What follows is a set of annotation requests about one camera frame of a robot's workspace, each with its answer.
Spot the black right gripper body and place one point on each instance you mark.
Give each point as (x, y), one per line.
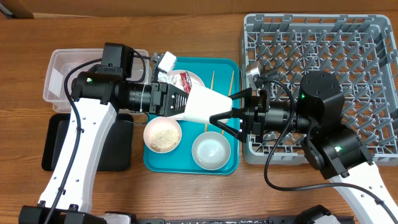
(257, 111)

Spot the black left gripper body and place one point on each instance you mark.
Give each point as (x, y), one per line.
(158, 99)

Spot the red snack wrapper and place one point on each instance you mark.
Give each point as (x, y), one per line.
(186, 81)

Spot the pink bowl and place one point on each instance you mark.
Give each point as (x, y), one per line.
(157, 124)

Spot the white paper cup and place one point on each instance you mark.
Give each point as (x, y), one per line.
(203, 102)

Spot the pile of rice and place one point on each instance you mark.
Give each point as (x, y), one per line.
(164, 140)

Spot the grey bowl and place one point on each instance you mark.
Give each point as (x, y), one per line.
(211, 150)

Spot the white tissue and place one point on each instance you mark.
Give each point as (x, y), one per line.
(173, 78)

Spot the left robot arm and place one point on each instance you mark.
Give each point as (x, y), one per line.
(95, 97)

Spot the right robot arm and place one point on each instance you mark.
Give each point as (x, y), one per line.
(329, 145)

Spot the grey dishwasher rack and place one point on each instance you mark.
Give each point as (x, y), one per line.
(360, 50)

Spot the right wooden chopstick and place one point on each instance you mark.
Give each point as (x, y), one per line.
(230, 90)

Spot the teal plastic tray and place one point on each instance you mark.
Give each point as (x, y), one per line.
(180, 160)

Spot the white round plate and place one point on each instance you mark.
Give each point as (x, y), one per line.
(196, 77)

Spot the black tray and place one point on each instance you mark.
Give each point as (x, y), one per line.
(117, 148)

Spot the clear plastic bin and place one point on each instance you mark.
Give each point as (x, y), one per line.
(62, 61)

